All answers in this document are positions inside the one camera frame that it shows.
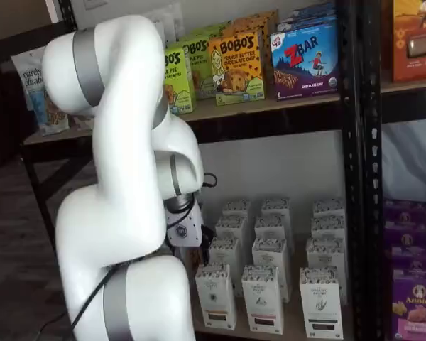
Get purple Annie's box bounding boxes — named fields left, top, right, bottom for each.
left=390, top=244, right=426, bottom=276
left=383, top=198, right=426, bottom=249
left=391, top=269, right=426, bottom=341

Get blue label granola bag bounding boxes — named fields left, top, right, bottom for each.
left=10, top=45, right=70, bottom=138

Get black metal shelf frame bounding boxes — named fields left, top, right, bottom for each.
left=358, top=0, right=426, bottom=341
left=19, top=0, right=359, bottom=341

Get orange snack box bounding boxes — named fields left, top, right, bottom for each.
left=392, top=0, right=426, bottom=84

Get white box black strip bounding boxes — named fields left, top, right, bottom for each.
left=312, top=199, right=346, bottom=220
left=299, top=266, right=344, bottom=339
left=310, top=216, right=346, bottom=242
left=305, top=237, right=348, bottom=305

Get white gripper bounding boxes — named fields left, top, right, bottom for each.
left=165, top=202, right=217, bottom=266

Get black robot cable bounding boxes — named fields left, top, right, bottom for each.
left=69, top=172, right=218, bottom=333

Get blue Z Bar box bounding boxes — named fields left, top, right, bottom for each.
left=276, top=2, right=338, bottom=36
left=269, top=26, right=340, bottom=103

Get green Bobo's apple pie box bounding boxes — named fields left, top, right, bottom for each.
left=179, top=35, right=217, bottom=101
left=187, top=21, right=232, bottom=47
left=162, top=48, right=197, bottom=115

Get orange Bobo's peanut butter box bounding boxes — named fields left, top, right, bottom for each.
left=230, top=9, right=280, bottom=40
left=207, top=29, right=266, bottom=107

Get white box pink strip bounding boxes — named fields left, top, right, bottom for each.
left=254, top=215, right=294, bottom=246
left=251, top=237, right=293, bottom=303
left=261, top=197, right=292, bottom=218
left=241, top=265, right=285, bottom=335

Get white plastic sheet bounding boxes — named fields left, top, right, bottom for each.
left=382, top=119, right=426, bottom=202

